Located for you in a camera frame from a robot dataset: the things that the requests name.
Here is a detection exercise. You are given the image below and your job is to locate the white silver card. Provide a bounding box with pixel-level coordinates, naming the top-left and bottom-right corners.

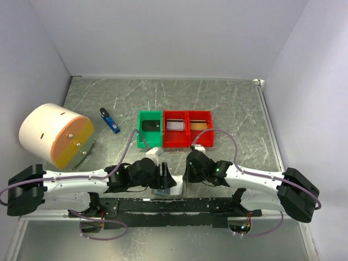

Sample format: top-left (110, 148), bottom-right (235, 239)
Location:
top-left (166, 119), bottom-right (185, 131)

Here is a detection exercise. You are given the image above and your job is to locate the white drum with orange lid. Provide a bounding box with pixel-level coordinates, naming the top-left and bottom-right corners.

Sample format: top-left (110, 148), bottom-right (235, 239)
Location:
top-left (18, 103), bottom-right (95, 170)

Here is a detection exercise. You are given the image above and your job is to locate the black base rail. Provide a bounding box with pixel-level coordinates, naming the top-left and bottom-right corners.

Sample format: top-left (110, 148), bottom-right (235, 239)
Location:
top-left (80, 197), bottom-right (262, 228)

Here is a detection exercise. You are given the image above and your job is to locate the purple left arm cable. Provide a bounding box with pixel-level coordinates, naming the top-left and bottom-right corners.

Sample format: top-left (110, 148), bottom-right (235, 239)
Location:
top-left (0, 129), bottom-right (153, 241)

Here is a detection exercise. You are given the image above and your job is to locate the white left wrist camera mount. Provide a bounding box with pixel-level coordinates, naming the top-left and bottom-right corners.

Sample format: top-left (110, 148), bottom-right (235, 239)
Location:
top-left (145, 147), bottom-right (163, 165)

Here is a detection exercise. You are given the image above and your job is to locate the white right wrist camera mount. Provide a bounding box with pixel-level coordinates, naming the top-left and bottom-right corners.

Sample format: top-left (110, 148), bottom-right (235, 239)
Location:
top-left (190, 144), bottom-right (206, 153)

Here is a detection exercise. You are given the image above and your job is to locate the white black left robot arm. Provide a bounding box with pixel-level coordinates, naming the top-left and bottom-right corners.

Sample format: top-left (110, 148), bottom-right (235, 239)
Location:
top-left (7, 158), bottom-right (183, 217)

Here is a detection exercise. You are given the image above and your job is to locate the red plastic bin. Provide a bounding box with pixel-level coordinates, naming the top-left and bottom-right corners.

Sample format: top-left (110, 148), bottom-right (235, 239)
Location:
top-left (163, 110), bottom-right (189, 148)
top-left (188, 110), bottom-right (214, 147)

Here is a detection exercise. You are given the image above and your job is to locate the blue stapler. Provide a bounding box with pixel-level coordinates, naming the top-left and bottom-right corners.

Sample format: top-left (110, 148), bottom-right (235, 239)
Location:
top-left (100, 108), bottom-right (120, 134)

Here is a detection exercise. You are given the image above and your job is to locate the red right plastic bin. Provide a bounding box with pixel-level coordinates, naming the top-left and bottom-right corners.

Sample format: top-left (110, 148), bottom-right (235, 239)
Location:
top-left (188, 110), bottom-right (214, 147)

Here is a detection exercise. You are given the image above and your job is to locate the green plastic bin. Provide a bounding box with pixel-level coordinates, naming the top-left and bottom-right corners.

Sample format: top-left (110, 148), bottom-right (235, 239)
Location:
top-left (138, 110), bottom-right (163, 148)

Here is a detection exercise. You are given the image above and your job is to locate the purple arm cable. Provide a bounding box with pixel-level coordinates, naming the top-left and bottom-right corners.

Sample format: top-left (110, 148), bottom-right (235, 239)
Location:
top-left (190, 128), bottom-right (323, 238)
top-left (0, 129), bottom-right (153, 241)

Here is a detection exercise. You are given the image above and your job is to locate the red middle plastic bin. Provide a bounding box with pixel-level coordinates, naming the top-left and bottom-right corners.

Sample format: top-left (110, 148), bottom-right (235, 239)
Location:
top-left (163, 110), bottom-right (189, 148)

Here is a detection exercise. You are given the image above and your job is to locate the grey card holder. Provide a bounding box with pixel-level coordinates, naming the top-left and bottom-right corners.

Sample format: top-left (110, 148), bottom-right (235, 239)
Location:
top-left (152, 176), bottom-right (184, 197)

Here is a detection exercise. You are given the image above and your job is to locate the black VIP card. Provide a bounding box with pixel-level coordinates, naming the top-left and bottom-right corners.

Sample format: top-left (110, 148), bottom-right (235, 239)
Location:
top-left (142, 120), bottom-right (161, 132)

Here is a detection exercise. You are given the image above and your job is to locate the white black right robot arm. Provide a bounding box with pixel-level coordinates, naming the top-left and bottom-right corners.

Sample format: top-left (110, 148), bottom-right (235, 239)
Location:
top-left (183, 150), bottom-right (320, 223)

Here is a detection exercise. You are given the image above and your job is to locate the gold card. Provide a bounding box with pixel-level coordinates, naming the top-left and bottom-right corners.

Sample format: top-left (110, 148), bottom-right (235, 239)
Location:
top-left (190, 121), bottom-right (208, 131)

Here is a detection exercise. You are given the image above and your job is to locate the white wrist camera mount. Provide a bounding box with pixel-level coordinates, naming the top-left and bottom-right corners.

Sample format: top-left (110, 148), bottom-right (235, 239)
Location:
top-left (190, 144), bottom-right (206, 153)
top-left (145, 147), bottom-right (163, 165)

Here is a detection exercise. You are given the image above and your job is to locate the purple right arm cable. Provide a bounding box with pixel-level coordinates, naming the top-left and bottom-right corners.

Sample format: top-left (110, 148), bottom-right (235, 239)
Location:
top-left (190, 128), bottom-right (323, 238)

